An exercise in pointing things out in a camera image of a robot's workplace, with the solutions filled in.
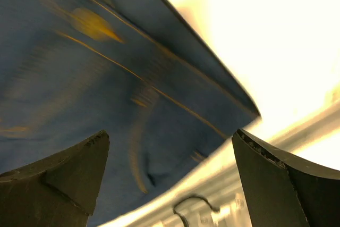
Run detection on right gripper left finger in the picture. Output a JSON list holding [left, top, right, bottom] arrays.
[[1, 130, 110, 227]]

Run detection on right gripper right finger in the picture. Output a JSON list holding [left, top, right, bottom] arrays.
[[232, 129, 339, 227]]

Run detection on dark blue denim trousers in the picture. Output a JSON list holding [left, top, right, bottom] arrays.
[[1, 0, 260, 226]]

